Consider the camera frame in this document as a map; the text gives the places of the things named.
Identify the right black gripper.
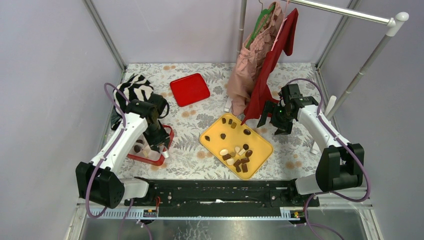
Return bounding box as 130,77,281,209
256,100,294,136

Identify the red box with liner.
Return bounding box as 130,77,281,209
127,134,168,166

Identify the red box lid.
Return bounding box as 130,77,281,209
169,73,211,107

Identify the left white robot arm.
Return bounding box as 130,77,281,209
75,93,171,209

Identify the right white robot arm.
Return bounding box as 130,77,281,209
257,84,365,206

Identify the red hanging garment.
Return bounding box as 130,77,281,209
241,8,299,124

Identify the pink hanging garment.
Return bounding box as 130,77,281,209
226,1,285,116

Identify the zebra striped cloth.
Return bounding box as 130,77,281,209
110,74,154,131

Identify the yellow tray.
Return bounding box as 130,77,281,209
199,113,274,180

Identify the green hanger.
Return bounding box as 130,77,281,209
245,3,276,49

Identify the metal clothes rack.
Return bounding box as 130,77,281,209
236,0,410,155

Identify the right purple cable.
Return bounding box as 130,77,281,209
284,78,372,240

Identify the purple cable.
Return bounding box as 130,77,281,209
85,82,153,240
284,78,372,240

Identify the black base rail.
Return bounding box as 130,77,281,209
132,179,320,218

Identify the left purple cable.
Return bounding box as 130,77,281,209
85,82,153,240

